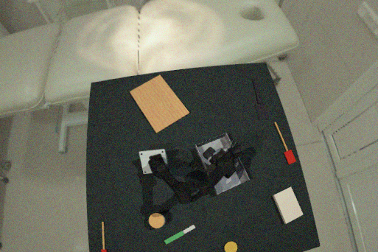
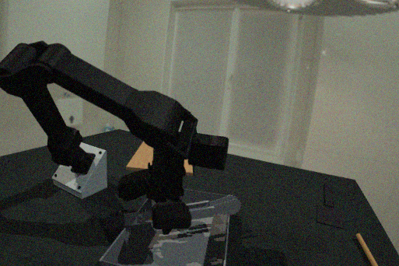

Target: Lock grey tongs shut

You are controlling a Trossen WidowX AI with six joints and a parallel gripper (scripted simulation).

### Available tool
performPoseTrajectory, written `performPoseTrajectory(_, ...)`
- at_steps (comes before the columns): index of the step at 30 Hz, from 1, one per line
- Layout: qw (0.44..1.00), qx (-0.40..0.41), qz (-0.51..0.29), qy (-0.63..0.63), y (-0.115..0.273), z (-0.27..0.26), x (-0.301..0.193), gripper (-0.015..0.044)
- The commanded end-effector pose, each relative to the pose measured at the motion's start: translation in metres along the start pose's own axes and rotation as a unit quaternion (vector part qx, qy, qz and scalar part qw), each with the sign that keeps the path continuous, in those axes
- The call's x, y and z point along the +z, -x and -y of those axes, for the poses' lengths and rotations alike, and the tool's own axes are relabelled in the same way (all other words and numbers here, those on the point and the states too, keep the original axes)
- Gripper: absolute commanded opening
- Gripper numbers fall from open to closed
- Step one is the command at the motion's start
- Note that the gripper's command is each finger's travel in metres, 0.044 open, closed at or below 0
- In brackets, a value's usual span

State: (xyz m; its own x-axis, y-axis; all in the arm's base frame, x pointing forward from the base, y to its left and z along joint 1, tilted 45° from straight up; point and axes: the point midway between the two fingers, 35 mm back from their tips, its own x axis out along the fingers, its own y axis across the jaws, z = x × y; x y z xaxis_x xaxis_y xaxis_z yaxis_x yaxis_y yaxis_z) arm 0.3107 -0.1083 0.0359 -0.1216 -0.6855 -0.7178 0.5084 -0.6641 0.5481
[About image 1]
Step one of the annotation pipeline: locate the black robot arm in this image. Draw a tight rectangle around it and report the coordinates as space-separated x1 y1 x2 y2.
148 145 244 204

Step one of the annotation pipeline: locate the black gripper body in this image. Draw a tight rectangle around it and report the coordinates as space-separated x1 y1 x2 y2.
203 147 236 179

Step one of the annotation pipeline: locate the light wooden board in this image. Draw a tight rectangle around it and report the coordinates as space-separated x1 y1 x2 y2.
130 75 189 134

